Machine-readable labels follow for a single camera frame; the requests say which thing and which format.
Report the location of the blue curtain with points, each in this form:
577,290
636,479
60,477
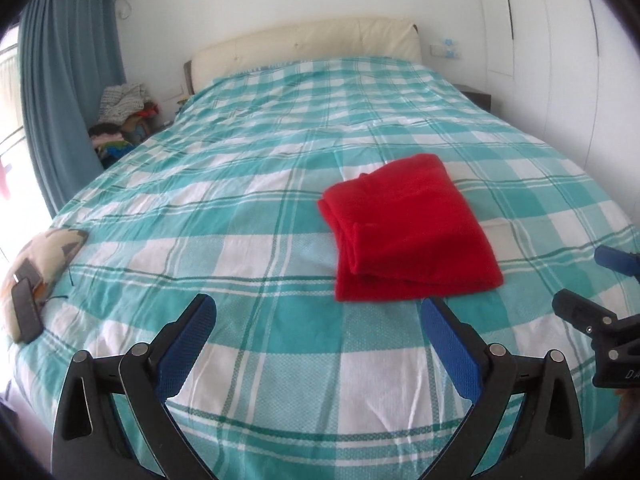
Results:
65,85

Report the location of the cream padded headboard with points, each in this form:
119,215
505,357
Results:
300,45

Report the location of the white wardrobe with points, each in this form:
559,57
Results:
550,35

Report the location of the dark wooden nightstand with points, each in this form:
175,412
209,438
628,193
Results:
480,99

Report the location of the beige patterned cushion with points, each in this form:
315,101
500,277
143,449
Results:
50,255

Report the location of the red towel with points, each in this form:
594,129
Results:
410,225

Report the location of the white wall switch panel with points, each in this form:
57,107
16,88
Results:
444,49

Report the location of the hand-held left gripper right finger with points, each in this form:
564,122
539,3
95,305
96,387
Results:
450,345

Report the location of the black phone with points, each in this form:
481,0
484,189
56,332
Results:
26,310

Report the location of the pile of clothes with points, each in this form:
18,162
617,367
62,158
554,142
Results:
122,120

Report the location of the bed with teal plaid sheet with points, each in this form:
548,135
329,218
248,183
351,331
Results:
225,200

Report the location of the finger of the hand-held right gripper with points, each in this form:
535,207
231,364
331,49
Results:
585,312
612,257

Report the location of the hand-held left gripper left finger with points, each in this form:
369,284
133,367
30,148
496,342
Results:
187,340

